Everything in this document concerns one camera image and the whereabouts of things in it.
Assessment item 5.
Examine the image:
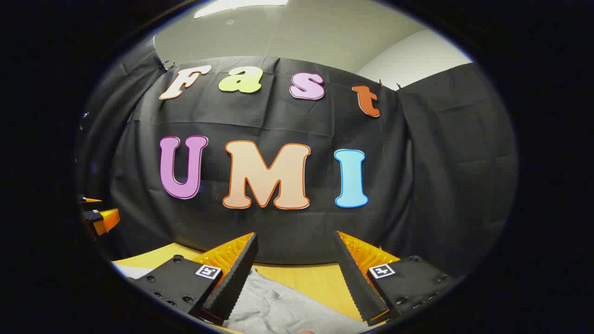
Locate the grey zip-neck sweatshirt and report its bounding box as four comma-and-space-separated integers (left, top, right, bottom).
115, 263, 372, 334

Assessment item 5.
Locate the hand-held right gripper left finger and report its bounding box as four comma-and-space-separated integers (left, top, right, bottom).
131, 232, 259, 326

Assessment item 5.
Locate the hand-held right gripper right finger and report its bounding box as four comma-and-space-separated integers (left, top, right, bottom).
333, 231, 454, 327

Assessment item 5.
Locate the ceiling light panel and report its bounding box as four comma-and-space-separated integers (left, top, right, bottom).
194, 0, 289, 19

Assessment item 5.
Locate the black backdrop cloth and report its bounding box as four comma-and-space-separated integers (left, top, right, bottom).
77, 35, 518, 279

